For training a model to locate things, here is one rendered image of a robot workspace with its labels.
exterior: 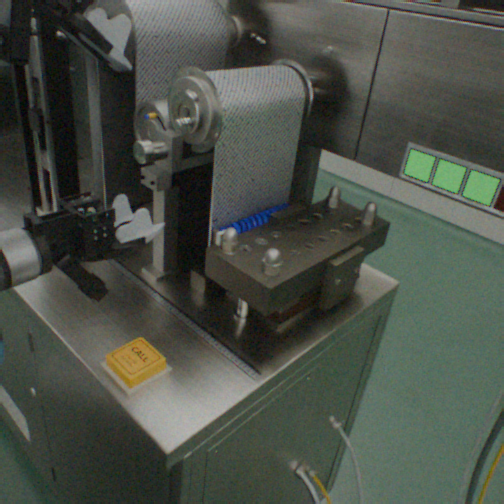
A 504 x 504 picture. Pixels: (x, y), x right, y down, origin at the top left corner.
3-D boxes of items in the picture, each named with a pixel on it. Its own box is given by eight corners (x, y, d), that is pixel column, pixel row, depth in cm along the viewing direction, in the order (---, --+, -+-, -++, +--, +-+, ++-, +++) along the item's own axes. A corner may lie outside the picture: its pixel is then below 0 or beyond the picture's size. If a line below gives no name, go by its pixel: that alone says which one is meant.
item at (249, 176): (208, 236, 94) (215, 145, 84) (285, 205, 109) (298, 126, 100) (210, 237, 93) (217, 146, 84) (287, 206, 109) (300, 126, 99)
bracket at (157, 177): (140, 273, 101) (137, 132, 86) (164, 262, 105) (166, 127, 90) (154, 284, 98) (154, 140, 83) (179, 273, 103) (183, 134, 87)
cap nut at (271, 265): (256, 269, 83) (258, 247, 81) (269, 262, 86) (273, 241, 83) (271, 279, 81) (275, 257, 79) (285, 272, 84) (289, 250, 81)
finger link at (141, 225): (173, 206, 76) (118, 218, 71) (172, 238, 79) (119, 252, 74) (164, 198, 78) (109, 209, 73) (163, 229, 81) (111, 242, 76)
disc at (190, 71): (165, 138, 93) (168, 57, 85) (168, 137, 93) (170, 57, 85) (217, 164, 85) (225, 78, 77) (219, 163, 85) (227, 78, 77)
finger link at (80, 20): (119, 46, 62) (60, -6, 55) (112, 56, 62) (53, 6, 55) (103, 43, 65) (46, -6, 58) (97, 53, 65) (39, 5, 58)
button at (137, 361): (105, 365, 78) (104, 354, 77) (141, 346, 83) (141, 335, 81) (130, 390, 74) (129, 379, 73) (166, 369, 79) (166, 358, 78)
